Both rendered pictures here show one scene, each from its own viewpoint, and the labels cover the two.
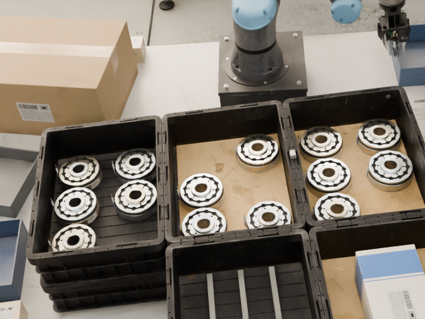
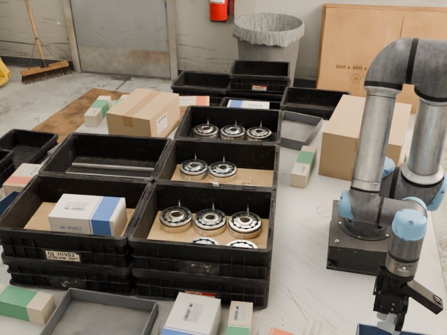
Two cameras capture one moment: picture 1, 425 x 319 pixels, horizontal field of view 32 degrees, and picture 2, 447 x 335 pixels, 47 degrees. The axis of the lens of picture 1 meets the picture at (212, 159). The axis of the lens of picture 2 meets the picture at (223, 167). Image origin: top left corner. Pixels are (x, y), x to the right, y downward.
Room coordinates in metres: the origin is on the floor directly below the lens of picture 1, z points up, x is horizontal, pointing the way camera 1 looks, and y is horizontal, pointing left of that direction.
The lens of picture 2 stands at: (1.29, -1.53, 1.83)
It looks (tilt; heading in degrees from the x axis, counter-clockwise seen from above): 32 degrees down; 96
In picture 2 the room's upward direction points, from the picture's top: straight up
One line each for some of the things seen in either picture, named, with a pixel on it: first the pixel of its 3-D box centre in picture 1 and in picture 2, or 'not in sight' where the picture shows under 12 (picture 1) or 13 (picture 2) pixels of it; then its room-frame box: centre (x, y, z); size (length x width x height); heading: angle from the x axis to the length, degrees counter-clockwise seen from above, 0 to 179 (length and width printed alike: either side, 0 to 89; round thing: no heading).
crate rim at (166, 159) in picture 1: (228, 169); (220, 164); (1.13, -0.03, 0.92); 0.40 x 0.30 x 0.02; 178
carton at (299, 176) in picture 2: not in sight; (303, 165); (1.45, 0.29, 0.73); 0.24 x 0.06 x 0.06; 76
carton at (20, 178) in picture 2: not in sight; (29, 183); (0.37, 0.06, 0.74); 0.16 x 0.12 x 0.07; 87
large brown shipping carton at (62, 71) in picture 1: (54, 76); (366, 138); (1.71, 0.42, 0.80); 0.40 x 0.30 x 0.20; 73
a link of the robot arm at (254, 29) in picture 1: (254, 15); (374, 180); (1.63, -0.17, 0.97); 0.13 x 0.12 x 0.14; 162
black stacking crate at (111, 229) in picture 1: (104, 199); (230, 137); (1.14, 0.27, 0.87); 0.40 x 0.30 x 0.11; 178
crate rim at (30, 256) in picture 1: (99, 185); (230, 125); (1.14, 0.27, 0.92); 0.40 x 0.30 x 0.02; 178
